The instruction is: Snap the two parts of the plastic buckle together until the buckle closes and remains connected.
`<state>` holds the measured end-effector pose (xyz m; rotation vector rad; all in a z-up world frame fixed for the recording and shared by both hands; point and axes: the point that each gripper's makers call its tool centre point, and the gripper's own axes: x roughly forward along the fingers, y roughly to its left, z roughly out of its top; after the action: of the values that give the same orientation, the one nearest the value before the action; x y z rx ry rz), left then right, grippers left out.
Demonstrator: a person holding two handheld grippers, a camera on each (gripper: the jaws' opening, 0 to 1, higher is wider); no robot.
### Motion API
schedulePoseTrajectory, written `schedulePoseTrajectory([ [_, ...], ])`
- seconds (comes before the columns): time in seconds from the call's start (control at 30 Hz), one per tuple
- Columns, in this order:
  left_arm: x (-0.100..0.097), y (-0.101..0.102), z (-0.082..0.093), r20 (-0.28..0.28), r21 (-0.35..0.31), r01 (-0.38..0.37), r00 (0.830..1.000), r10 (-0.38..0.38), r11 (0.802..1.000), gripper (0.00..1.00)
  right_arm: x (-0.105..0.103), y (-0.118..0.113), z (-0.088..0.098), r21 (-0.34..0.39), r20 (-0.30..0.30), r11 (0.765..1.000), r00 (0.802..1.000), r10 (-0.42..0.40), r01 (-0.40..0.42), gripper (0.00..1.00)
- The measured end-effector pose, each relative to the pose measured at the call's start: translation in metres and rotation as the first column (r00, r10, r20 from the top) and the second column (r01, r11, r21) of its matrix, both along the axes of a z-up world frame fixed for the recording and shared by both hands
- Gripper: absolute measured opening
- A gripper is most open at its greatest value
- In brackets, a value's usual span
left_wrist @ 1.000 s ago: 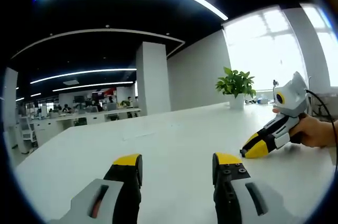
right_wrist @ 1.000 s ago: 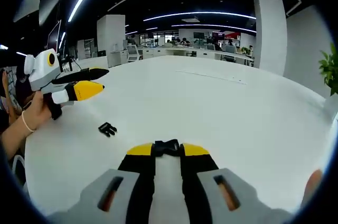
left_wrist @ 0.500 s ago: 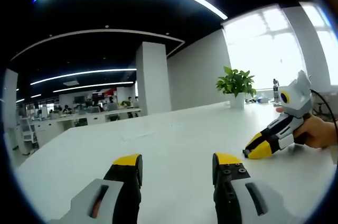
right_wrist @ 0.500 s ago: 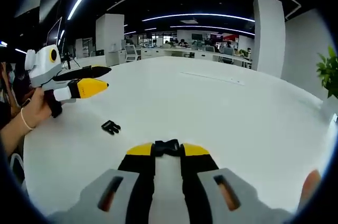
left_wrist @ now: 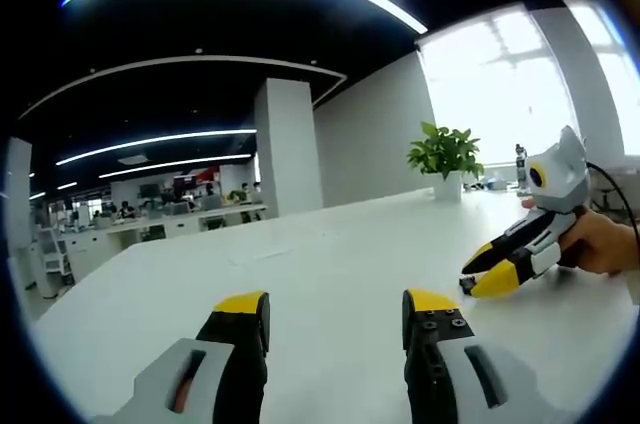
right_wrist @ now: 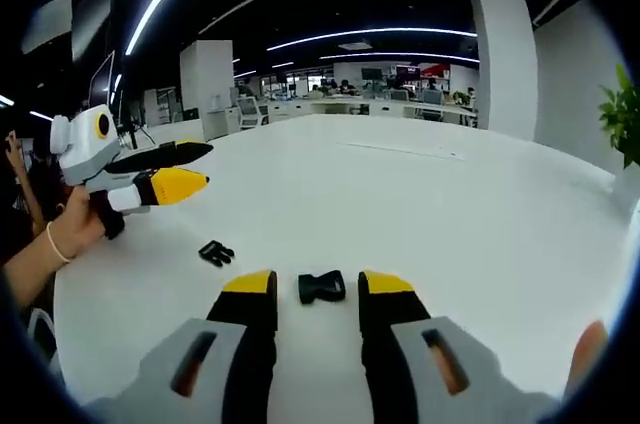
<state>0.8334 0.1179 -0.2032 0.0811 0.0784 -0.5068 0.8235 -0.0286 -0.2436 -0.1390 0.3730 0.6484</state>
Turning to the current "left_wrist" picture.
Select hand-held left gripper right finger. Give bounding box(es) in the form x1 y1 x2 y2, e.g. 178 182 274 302
401 287 569 424

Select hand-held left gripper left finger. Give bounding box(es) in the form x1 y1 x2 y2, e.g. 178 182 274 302
92 290 272 424

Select person's right hand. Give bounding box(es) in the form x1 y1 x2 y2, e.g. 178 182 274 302
557 207 640 278

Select small grey upright object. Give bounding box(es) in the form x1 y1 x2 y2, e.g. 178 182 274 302
513 142 530 190

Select potted green plant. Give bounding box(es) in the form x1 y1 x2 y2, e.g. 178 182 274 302
407 121 485 203

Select long white office desk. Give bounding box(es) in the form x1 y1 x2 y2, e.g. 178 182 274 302
94 203 269 245

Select white rolling shelf cart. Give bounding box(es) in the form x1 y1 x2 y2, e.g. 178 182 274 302
34 223 76 295

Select thin ceiling light strip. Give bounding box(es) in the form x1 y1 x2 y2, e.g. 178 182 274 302
55 128 259 167
98 153 254 179

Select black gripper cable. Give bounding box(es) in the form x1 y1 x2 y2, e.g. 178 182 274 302
585 161 640 245

